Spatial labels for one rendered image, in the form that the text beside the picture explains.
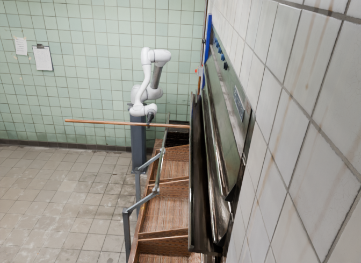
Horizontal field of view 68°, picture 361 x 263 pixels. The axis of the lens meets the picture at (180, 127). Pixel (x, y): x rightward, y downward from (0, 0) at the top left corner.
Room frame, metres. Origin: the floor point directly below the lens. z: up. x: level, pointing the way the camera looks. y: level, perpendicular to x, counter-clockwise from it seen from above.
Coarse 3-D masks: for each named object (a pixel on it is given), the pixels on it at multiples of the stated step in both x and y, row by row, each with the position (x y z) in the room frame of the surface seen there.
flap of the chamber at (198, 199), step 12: (204, 144) 1.62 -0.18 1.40; (204, 156) 1.47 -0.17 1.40; (204, 168) 1.34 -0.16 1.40; (204, 180) 1.22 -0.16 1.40; (204, 192) 1.12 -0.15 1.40; (204, 204) 1.03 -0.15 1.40; (204, 216) 0.95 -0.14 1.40; (204, 228) 0.87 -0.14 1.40; (204, 240) 0.81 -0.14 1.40; (204, 252) 0.75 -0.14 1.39; (216, 252) 0.76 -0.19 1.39
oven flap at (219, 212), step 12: (204, 96) 2.32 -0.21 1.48; (204, 108) 2.07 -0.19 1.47; (204, 120) 1.84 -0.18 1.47; (204, 132) 1.67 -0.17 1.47; (216, 180) 1.10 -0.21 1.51; (216, 192) 1.02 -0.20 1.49; (216, 204) 0.95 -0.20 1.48; (216, 216) 0.89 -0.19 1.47; (228, 216) 0.81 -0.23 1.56; (216, 228) 0.82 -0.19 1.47; (216, 240) 0.76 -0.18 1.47
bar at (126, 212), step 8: (168, 112) 2.55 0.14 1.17; (168, 120) 2.37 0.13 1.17; (160, 152) 1.84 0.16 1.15; (152, 160) 1.84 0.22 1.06; (160, 160) 1.70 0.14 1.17; (136, 168) 1.86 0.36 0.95; (160, 168) 1.60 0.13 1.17; (136, 176) 1.83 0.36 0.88; (160, 176) 1.52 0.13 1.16; (136, 184) 1.83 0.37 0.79; (136, 192) 1.83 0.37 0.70; (136, 200) 1.83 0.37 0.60; (144, 200) 1.36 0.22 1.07; (128, 208) 1.38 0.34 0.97; (136, 208) 1.83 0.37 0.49; (128, 216) 1.37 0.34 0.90; (128, 224) 1.36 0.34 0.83; (128, 232) 1.35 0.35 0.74; (128, 240) 1.35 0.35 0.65; (128, 248) 1.35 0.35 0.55; (128, 256) 1.35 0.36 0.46
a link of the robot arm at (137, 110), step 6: (144, 66) 2.69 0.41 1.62; (150, 66) 2.72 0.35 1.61; (144, 72) 2.69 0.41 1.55; (150, 72) 2.70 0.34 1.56; (150, 78) 2.69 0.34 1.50; (144, 84) 2.63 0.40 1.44; (144, 90) 2.63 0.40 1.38; (138, 96) 2.59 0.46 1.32; (138, 102) 2.57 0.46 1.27; (132, 108) 2.54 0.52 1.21; (138, 108) 2.52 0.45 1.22; (132, 114) 2.51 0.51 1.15; (138, 114) 2.50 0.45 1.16; (144, 114) 2.51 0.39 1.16
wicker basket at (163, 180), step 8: (168, 152) 2.49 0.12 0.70; (176, 152) 2.49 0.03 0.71; (184, 152) 2.48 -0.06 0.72; (168, 160) 2.49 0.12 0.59; (176, 160) 2.49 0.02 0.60; (184, 160) 2.48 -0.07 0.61; (152, 168) 2.15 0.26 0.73; (168, 168) 2.34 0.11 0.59; (176, 168) 2.35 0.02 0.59; (184, 168) 2.36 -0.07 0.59; (152, 176) 2.15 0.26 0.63; (168, 176) 2.21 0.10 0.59; (176, 176) 2.21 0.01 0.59; (184, 176) 1.94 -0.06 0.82; (152, 192) 1.95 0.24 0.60; (160, 192) 1.95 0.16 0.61
